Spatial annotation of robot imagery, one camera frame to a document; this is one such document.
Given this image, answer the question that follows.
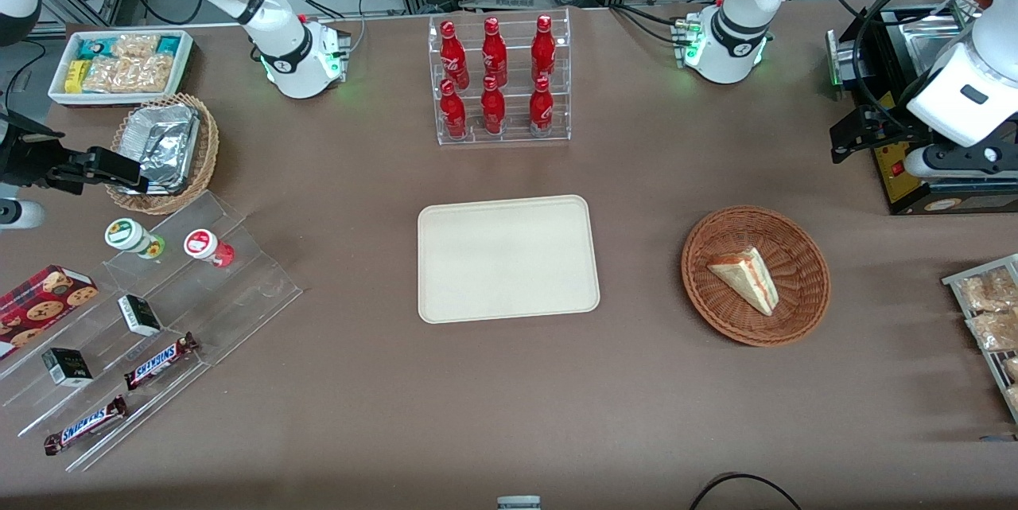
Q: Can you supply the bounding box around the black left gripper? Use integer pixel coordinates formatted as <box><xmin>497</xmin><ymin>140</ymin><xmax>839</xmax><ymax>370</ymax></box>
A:
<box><xmin>830</xmin><ymin>102</ymin><xmax>928</xmax><ymax>165</ymax></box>

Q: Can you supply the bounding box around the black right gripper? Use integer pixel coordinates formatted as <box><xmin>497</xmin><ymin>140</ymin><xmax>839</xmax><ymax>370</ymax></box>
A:
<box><xmin>0</xmin><ymin>113</ymin><xmax>153</xmax><ymax>195</ymax></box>

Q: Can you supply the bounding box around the triangular sandwich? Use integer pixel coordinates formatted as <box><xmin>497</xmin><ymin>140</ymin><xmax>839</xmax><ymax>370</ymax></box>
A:
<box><xmin>706</xmin><ymin>247</ymin><xmax>780</xmax><ymax>317</ymax></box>

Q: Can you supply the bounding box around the aluminium foil tray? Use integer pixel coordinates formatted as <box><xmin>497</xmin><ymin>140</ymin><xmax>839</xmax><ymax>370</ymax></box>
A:
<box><xmin>119</xmin><ymin>103</ymin><xmax>201</xmax><ymax>197</ymax></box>

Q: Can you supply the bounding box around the light wicker basket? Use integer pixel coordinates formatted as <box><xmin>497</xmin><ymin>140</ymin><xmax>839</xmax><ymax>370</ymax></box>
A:
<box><xmin>106</xmin><ymin>92</ymin><xmax>220</xmax><ymax>216</ymax></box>

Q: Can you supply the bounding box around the brown wicker basket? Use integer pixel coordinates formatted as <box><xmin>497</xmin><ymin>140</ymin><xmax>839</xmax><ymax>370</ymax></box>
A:
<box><xmin>681</xmin><ymin>205</ymin><xmax>832</xmax><ymax>348</ymax></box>

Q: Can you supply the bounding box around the cream plastic tray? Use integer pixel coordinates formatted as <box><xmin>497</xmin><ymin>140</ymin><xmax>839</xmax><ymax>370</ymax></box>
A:
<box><xmin>418</xmin><ymin>194</ymin><xmax>601</xmax><ymax>325</ymax></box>

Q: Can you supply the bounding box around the black food warmer machine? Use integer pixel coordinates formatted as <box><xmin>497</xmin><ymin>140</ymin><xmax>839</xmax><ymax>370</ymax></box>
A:
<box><xmin>826</xmin><ymin>5</ymin><xmax>1018</xmax><ymax>216</ymax></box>

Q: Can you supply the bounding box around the clear bag of crackers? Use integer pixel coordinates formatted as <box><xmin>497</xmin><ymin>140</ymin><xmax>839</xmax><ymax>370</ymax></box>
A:
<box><xmin>83</xmin><ymin>34</ymin><xmax>177</xmax><ymax>95</ymax></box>

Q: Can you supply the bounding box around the green lidded cup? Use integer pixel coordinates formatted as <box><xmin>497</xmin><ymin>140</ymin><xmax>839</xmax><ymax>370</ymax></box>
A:
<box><xmin>104</xmin><ymin>218</ymin><xmax>166</xmax><ymax>260</ymax></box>

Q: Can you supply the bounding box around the steel pan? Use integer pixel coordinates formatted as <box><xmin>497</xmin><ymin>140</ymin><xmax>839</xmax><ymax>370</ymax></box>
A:
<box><xmin>901</xmin><ymin>20</ymin><xmax>976</xmax><ymax>78</ymax></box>

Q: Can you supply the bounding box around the white plastic snack bin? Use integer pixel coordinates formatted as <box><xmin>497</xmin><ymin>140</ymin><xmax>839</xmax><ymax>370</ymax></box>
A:
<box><xmin>48</xmin><ymin>29</ymin><xmax>195</xmax><ymax>108</ymax></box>

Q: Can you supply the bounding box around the red cookie box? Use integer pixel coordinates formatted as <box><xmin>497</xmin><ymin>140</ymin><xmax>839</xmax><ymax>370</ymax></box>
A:
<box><xmin>0</xmin><ymin>264</ymin><xmax>99</xmax><ymax>360</ymax></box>

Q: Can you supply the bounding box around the red lidded cup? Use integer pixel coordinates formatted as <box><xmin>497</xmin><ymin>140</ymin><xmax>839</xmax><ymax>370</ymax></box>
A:
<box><xmin>183</xmin><ymin>228</ymin><xmax>235</xmax><ymax>268</ymax></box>

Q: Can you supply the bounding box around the small black box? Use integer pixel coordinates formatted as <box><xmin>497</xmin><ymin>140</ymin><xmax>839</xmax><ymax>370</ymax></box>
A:
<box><xmin>118</xmin><ymin>294</ymin><xmax>163</xmax><ymax>337</ymax></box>
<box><xmin>41</xmin><ymin>347</ymin><xmax>94</xmax><ymax>388</ymax></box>

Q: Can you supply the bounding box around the clear bag of snacks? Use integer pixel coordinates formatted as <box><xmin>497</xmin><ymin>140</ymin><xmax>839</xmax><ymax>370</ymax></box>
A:
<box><xmin>957</xmin><ymin>267</ymin><xmax>1018</xmax><ymax>313</ymax></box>
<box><xmin>965</xmin><ymin>310</ymin><xmax>1018</xmax><ymax>352</ymax></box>

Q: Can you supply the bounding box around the snickers bar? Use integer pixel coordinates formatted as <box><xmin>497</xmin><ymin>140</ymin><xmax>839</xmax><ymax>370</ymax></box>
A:
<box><xmin>123</xmin><ymin>333</ymin><xmax>200</xmax><ymax>391</ymax></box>
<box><xmin>43</xmin><ymin>395</ymin><xmax>129</xmax><ymax>457</ymax></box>

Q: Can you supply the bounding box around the clear acrylic stepped display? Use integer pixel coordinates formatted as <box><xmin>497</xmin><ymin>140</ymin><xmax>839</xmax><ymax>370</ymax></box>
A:
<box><xmin>0</xmin><ymin>190</ymin><xmax>304</xmax><ymax>473</ymax></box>

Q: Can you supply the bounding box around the red cola bottle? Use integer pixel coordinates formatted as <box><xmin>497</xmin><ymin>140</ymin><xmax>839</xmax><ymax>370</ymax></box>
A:
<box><xmin>480</xmin><ymin>76</ymin><xmax>507</xmax><ymax>136</ymax></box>
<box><xmin>528</xmin><ymin>76</ymin><xmax>555</xmax><ymax>138</ymax></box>
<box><xmin>530</xmin><ymin>14</ymin><xmax>557</xmax><ymax>84</ymax></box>
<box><xmin>439</xmin><ymin>79</ymin><xmax>468</xmax><ymax>140</ymax></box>
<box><xmin>438</xmin><ymin>20</ymin><xmax>471</xmax><ymax>89</ymax></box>
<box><xmin>481</xmin><ymin>17</ymin><xmax>508</xmax><ymax>86</ymax></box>

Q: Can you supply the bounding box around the clear acrylic bottle rack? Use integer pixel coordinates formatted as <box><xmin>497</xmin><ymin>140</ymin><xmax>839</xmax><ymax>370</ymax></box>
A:
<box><xmin>428</xmin><ymin>7</ymin><xmax>572</xmax><ymax>146</ymax></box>

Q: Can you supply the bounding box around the grey wire rack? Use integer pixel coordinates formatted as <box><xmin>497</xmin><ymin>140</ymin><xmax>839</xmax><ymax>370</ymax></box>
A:
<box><xmin>942</xmin><ymin>254</ymin><xmax>1018</xmax><ymax>425</ymax></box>

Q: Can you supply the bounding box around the black cable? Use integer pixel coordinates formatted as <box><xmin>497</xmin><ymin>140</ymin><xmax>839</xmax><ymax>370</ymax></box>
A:
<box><xmin>688</xmin><ymin>473</ymin><xmax>804</xmax><ymax>510</ymax></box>

